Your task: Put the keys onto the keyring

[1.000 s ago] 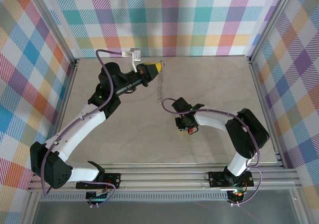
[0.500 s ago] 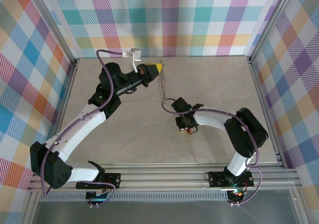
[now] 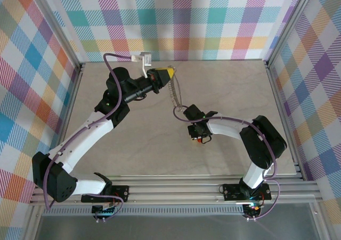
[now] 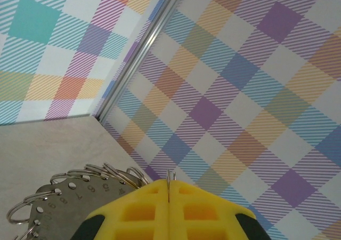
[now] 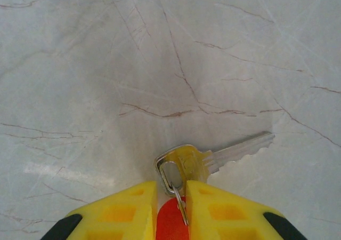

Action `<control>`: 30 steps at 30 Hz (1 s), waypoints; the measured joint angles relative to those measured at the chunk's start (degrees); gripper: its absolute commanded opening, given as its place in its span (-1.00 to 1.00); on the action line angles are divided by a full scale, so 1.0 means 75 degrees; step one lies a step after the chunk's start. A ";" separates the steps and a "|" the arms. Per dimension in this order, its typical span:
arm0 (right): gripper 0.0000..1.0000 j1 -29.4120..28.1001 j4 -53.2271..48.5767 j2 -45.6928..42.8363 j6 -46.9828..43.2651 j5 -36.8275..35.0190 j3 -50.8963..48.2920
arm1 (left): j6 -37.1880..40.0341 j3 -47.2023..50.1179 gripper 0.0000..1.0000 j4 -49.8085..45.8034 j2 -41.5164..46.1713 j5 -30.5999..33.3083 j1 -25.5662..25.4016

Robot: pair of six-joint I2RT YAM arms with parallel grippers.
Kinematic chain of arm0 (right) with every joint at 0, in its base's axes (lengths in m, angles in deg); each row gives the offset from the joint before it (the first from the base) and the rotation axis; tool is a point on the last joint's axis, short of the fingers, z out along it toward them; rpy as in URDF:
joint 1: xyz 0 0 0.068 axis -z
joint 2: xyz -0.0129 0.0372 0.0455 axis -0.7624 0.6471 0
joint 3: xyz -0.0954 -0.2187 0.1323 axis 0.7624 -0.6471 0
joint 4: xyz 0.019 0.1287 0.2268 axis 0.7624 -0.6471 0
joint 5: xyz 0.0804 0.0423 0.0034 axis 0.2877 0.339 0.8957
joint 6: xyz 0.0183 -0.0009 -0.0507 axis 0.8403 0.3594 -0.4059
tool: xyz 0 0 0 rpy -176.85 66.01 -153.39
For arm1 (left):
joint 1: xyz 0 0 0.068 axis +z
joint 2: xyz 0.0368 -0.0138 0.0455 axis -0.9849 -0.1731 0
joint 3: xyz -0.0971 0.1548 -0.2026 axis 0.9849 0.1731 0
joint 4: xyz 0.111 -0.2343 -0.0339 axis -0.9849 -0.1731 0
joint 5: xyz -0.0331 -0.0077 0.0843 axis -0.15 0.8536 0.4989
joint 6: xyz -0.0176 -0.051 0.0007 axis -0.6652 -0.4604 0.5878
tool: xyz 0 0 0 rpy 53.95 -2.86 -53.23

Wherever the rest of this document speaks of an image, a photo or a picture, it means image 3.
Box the right upright aluminium post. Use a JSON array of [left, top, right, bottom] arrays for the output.
[[265, 0, 315, 67]]

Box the left circuit board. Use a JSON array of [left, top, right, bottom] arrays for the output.
[[91, 204, 118, 216]]

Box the upright aluminium post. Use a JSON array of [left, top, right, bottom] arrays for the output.
[[33, 0, 84, 67], [265, 0, 315, 67]]

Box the aluminium side rail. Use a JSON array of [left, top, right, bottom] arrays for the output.
[[45, 62, 86, 185], [265, 61, 307, 182]]

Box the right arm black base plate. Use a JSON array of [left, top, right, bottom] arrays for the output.
[[222, 183, 272, 202]]

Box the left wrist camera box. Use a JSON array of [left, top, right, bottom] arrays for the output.
[[140, 52, 153, 78]]

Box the right circuit board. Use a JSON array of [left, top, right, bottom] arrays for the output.
[[242, 202, 265, 214]]

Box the large metal keyring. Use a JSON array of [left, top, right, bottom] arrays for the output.
[[167, 63, 187, 113]]

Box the slotted grey cable duct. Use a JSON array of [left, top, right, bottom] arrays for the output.
[[42, 207, 246, 216]]

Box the right aluminium side rail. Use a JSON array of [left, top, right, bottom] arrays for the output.
[[265, 61, 307, 182]]

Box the left aluminium side rail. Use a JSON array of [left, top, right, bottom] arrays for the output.
[[45, 62, 86, 185]]

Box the aluminium rail beam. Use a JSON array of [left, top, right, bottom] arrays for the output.
[[29, 174, 324, 206]]

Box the circuit board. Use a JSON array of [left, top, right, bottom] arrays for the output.
[[242, 202, 265, 214], [91, 204, 118, 216]]

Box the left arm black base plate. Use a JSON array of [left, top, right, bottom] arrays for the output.
[[80, 185, 131, 204]]

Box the left upright aluminium post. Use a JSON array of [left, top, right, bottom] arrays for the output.
[[33, 0, 84, 67]]

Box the grey metal sheet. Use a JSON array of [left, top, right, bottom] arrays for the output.
[[34, 201, 320, 240]]

